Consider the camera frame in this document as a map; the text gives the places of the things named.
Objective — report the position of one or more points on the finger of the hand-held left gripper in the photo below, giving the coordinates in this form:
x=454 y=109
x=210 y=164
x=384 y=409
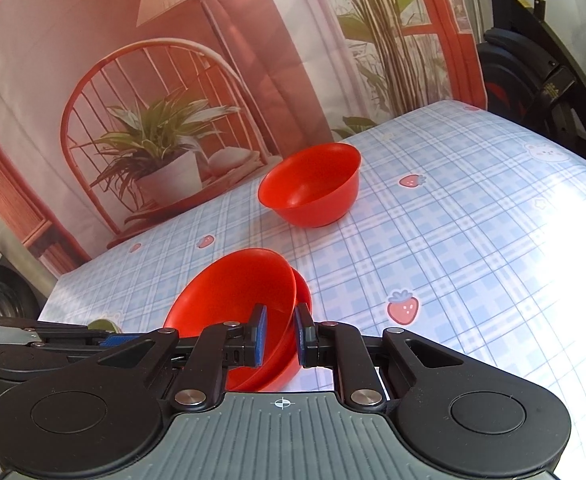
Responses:
x=118 y=341
x=63 y=331

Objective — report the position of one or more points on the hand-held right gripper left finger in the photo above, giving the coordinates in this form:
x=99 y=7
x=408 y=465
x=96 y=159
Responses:
x=259 y=335

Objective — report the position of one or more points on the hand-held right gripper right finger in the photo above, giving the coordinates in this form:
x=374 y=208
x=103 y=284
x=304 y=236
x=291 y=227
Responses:
x=300 y=340

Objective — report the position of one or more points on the red plastic bowl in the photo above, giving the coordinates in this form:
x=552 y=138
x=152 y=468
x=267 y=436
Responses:
x=223 y=290
x=305 y=295
x=313 y=185

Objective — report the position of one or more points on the grey washing machine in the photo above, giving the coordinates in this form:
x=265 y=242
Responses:
x=3 y=290

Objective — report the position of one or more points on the blue checked tablecloth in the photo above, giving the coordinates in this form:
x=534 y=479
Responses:
x=448 y=235

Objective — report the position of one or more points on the printed backdrop cloth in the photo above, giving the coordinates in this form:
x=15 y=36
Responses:
x=98 y=35

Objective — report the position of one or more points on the black exercise bike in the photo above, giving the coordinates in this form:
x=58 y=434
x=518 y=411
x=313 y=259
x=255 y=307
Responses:
x=533 y=60

